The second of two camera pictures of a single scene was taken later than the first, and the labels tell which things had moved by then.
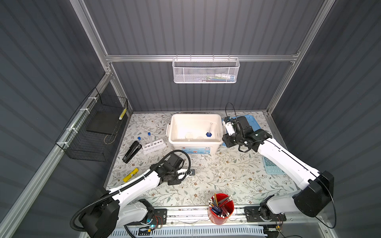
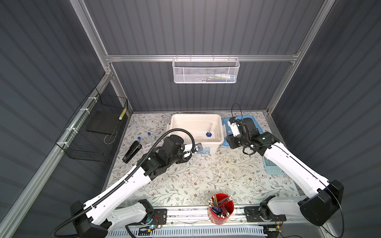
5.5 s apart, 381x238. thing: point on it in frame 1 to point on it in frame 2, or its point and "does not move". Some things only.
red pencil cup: (221, 207) does not move
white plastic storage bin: (195, 134) does not move
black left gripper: (174, 182) to (183, 159)
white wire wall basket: (205, 70) does not move
